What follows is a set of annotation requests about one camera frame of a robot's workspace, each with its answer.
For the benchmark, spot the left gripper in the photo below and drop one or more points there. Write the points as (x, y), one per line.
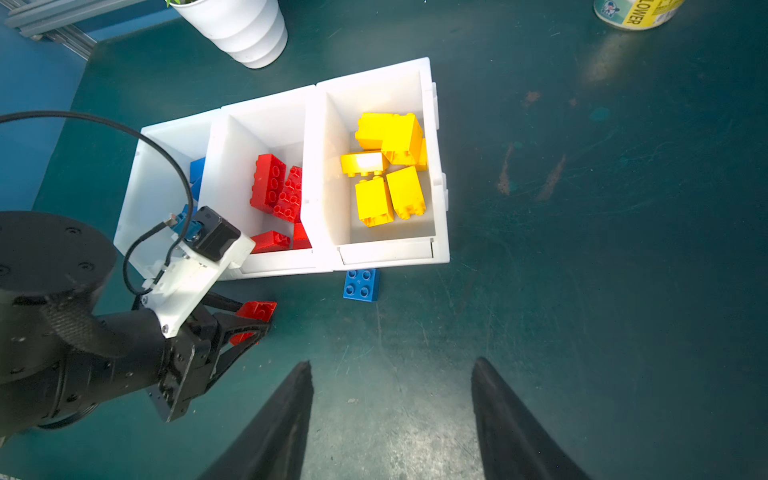
(199, 355)

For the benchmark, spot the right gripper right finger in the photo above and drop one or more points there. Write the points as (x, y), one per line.
(512, 443)

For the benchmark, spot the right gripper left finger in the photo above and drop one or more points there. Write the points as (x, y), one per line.
(273, 444)

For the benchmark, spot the small red lego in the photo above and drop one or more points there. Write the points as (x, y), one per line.
(271, 241)

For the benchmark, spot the blue lego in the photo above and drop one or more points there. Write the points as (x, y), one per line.
(362, 285)
(196, 170)

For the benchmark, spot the red lego bottom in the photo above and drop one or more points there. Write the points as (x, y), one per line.
(300, 237)

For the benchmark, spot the yellow lego brick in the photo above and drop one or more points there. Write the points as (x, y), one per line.
(374, 202)

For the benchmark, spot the small yellow lego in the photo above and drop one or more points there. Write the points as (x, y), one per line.
(422, 162)

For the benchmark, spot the long red lego brick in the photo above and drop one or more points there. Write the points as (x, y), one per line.
(288, 205)

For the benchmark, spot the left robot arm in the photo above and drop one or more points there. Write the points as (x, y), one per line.
(60, 361)

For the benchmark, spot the white left bin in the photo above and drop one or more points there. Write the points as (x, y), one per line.
(154, 191)

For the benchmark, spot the white right bin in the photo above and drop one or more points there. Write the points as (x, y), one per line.
(329, 210)

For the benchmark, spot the potted plant white pot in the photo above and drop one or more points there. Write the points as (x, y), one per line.
(252, 32)

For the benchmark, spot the green yellow tin can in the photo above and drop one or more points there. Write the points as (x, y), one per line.
(636, 15)

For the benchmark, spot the aluminium rail frame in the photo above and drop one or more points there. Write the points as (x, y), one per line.
(55, 20)

